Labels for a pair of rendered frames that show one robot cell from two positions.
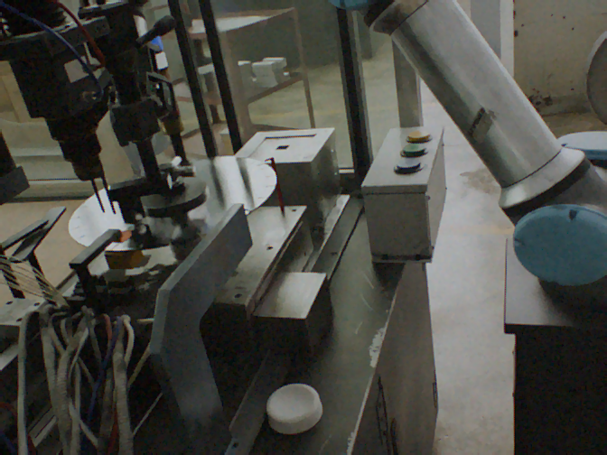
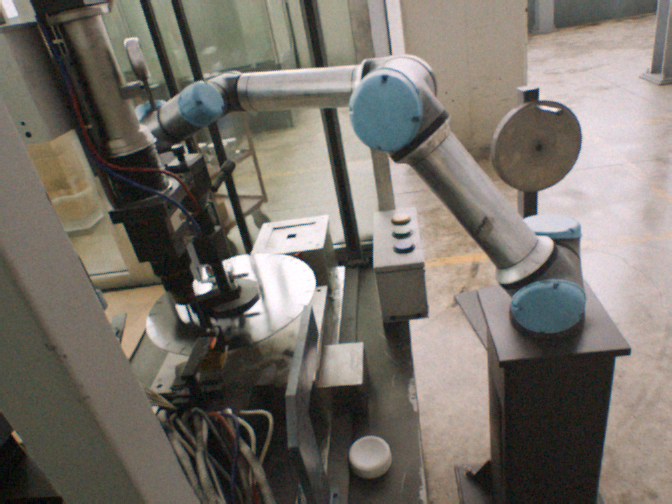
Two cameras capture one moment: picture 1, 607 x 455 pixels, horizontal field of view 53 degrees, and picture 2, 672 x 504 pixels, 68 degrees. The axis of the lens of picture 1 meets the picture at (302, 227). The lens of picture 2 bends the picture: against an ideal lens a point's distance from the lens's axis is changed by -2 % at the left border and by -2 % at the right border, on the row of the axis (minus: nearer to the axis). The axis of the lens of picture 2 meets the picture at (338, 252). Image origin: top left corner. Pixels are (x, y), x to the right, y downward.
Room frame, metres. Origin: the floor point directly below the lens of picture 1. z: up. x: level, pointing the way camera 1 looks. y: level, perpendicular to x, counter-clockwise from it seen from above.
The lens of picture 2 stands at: (0.03, 0.17, 1.45)
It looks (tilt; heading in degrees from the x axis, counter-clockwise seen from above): 29 degrees down; 347
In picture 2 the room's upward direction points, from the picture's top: 11 degrees counter-clockwise
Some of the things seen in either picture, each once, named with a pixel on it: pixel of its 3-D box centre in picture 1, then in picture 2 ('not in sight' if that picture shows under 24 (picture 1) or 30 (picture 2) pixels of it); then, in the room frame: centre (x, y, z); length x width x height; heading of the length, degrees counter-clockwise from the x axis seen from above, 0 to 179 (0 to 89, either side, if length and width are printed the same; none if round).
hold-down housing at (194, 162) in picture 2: (120, 67); (197, 206); (0.82, 0.20, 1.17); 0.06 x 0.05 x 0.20; 149
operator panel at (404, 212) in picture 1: (409, 190); (399, 261); (1.03, -0.21, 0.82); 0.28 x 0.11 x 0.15; 158
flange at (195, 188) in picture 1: (172, 190); (229, 292); (0.89, 0.19, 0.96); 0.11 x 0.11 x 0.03
